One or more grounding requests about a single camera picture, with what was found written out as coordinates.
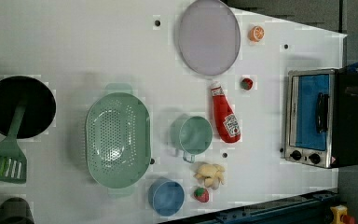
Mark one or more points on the red plush ketchup bottle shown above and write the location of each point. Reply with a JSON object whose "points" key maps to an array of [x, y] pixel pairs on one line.
{"points": [[225, 120]]}

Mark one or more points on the green oval strainer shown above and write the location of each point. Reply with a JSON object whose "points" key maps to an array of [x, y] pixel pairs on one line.
{"points": [[118, 141]]}

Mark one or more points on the green metal cup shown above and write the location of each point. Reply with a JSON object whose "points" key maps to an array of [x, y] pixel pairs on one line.
{"points": [[192, 135]]}

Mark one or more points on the plush peeled banana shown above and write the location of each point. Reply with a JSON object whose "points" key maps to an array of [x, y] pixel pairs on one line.
{"points": [[212, 175]]}

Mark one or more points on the small red tomato toy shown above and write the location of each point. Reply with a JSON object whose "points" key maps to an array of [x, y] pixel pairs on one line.
{"points": [[247, 83]]}

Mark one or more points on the grey round plate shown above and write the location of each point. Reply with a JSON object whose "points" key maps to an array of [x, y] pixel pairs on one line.
{"points": [[209, 37]]}

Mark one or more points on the red strawberry toy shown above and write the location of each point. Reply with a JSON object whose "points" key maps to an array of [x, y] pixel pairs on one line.
{"points": [[201, 195]]}

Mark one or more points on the orange slice toy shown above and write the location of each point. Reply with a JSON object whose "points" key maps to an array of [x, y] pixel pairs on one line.
{"points": [[256, 34]]}

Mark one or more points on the silver toaster oven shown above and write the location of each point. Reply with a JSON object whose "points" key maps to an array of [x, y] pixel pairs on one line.
{"points": [[321, 118]]}

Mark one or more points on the black round pan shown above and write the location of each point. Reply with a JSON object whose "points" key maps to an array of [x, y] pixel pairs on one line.
{"points": [[40, 105]]}

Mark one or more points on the green slotted spatula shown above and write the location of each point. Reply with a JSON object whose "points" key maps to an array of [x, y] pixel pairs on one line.
{"points": [[13, 162]]}

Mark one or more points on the yellow red toy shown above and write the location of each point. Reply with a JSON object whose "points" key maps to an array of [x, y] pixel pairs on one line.
{"points": [[341, 216]]}

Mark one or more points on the dark grey cup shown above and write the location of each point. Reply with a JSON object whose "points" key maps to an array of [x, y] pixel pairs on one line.
{"points": [[16, 211]]}

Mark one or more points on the blue metal frame rail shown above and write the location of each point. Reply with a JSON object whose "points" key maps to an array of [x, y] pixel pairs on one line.
{"points": [[311, 208]]}

